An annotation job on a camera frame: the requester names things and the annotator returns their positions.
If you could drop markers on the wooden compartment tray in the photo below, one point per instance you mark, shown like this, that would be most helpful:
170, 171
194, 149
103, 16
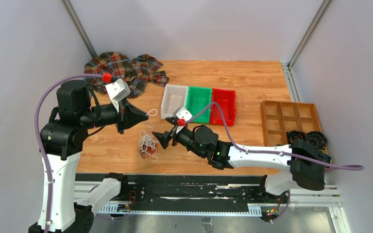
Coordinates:
283, 122

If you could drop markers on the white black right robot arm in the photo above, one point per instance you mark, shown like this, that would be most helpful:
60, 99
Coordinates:
300, 165

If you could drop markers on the red plastic bin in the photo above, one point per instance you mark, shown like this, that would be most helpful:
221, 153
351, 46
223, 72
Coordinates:
226, 99

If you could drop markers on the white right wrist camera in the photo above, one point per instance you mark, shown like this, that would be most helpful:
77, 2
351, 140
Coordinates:
181, 116

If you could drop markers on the white plastic bin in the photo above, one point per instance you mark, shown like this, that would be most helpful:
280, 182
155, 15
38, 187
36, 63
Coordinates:
174, 97

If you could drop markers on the black mounting rail base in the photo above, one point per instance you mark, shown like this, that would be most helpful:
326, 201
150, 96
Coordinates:
195, 195

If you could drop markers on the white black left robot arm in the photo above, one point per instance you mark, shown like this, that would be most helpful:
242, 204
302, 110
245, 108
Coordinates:
61, 143

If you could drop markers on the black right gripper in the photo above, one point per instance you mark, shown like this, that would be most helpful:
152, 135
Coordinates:
164, 138

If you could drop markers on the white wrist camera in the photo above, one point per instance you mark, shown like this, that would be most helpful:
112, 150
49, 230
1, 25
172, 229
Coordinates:
117, 91
181, 116

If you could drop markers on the plaid flannel shirt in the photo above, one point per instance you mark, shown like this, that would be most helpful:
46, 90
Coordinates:
137, 73

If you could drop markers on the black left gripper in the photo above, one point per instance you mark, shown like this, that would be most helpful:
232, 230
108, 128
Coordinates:
131, 116

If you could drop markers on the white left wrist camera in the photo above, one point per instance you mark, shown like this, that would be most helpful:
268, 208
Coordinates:
117, 91

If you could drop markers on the green plastic bin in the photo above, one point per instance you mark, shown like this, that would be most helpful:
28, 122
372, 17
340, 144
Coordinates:
197, 99

